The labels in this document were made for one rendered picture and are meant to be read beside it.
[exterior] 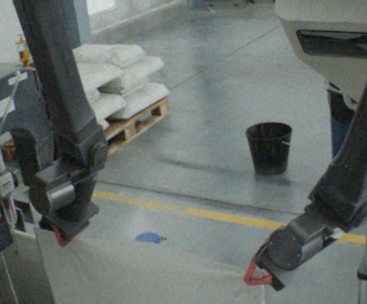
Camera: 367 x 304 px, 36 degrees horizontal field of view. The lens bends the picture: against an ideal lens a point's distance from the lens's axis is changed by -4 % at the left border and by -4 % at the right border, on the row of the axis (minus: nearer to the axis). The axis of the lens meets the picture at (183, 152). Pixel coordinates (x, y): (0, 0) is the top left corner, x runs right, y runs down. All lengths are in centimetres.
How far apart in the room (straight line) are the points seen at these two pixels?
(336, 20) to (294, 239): 45
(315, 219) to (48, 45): 45
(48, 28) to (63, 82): 10
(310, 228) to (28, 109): 65
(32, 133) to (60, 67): 36
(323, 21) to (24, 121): 62
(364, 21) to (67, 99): 53
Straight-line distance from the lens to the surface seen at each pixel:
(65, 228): 106
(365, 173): 74
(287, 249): 79
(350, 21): 106
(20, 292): 201
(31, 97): 120
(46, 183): 95
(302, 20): 109
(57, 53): 85
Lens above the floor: 159
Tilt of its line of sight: 23 degrees down
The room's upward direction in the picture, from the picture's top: 7 degrees counter-clockwise
